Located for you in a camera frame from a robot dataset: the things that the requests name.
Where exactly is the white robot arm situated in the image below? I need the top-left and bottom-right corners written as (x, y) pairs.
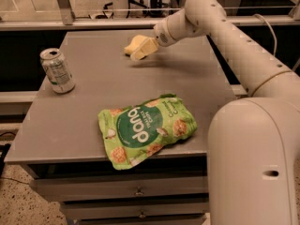
top-left (154, 0), bottom-right (300, 225)

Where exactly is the metal railing frame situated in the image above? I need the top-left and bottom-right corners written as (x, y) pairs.
top-left (0, 0), bottom-right (300, 32)

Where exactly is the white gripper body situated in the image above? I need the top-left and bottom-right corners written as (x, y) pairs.
top-left (154, 19), bottom-right (175, 47)

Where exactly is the grey drawer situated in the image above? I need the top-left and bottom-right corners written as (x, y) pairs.
top-left (61, 200), bottom-right (209, 220)
top-left (30, 173), bottom-right (208, 202)

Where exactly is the grey drawer cabinet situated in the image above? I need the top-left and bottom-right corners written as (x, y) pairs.
top-left (6, 30), bottom-right (234, 225)

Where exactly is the yellow sponge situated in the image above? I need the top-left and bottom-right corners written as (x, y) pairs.
top-left (124, 35), bottom-right (146, 55)

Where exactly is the green rice chip bag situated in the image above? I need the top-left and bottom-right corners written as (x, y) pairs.
top-left (97, 94), bottom-right (197, 171)

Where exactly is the top grey drawer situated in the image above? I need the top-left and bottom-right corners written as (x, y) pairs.
top-left (30, 173), bottom-right (208, 202)

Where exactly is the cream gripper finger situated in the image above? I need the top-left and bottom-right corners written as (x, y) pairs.
top-left (130, 37), bottom-right (158, 61)

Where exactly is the silver soda can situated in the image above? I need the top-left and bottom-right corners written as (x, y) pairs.
top-left (39, 48), bottom-right (75, 94)

